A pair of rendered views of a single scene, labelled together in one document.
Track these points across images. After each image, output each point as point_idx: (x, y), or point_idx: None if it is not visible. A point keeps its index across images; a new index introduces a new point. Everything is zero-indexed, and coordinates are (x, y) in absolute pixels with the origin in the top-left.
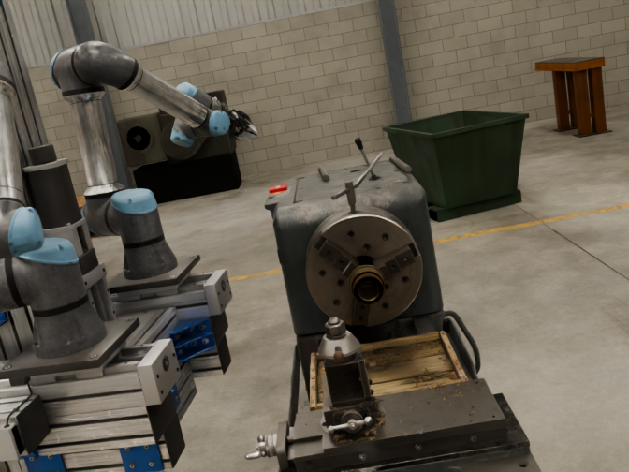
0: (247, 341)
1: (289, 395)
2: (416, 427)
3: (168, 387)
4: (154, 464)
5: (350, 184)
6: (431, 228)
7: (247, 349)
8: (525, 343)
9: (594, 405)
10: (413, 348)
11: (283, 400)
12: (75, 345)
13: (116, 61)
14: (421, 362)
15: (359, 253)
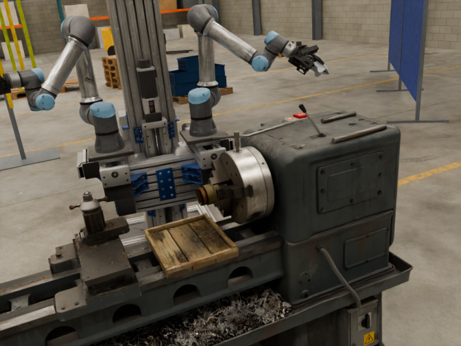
0: (455, 206)
1: (406, 251)
2: (84, 257)
3: (112, 184)
4: (116, 210)
5: (234, 133)
6: (294, 187)
7: (445, 211)
8: None
9: None
10: (220, 244)
11: (398, 250)
12: (97, 150)
13: (195, 20)
14: (201, 251)
15: (229, 176)
